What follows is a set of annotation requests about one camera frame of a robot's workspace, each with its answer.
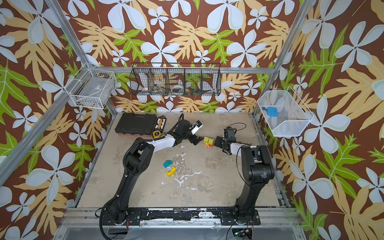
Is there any red black cable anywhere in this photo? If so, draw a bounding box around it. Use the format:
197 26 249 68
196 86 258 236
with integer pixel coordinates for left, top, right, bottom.
142 134 169 147

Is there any black wire basket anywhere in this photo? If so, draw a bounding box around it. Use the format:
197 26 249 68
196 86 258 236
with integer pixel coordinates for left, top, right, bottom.
128 63 222 96

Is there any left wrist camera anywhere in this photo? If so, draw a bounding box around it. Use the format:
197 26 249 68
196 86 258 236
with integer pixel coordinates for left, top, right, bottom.
191 121 203 135

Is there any teal wood block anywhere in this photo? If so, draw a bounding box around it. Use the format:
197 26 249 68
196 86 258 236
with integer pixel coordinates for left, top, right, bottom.
163 160 174 169

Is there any blue object in basket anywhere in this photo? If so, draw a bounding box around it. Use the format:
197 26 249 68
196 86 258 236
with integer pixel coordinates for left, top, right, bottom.
262 107 278 117

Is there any yellow arch block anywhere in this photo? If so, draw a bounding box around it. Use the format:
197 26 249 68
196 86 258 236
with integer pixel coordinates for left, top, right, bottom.
166 167 177 177

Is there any white wire basket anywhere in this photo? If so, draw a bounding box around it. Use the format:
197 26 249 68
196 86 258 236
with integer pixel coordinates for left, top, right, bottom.
65 64 117 109

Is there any white mesh basket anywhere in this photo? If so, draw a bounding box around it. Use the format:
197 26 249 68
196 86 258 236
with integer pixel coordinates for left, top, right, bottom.
258 87 315 138

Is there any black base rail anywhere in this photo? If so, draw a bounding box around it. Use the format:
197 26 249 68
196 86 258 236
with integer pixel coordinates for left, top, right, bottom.
99 206 261 227

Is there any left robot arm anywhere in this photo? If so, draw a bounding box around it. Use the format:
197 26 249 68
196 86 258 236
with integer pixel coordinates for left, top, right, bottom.
99 115 204 225

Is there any black tool case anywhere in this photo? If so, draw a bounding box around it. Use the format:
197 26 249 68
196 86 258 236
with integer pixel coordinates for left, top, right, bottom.
115 113 157 136

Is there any electronics board with led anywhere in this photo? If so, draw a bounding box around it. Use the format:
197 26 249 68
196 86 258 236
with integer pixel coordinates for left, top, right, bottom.
232 228 253 240

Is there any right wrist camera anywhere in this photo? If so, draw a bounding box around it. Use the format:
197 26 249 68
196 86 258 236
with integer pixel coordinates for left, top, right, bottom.
224 126 237 142

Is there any yellow tape measure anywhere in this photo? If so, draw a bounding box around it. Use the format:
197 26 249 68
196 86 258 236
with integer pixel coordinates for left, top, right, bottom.
153 130 162 139

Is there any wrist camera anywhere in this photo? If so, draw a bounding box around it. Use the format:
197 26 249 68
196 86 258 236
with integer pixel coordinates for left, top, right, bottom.
224 126 237 142
191 121 203 135

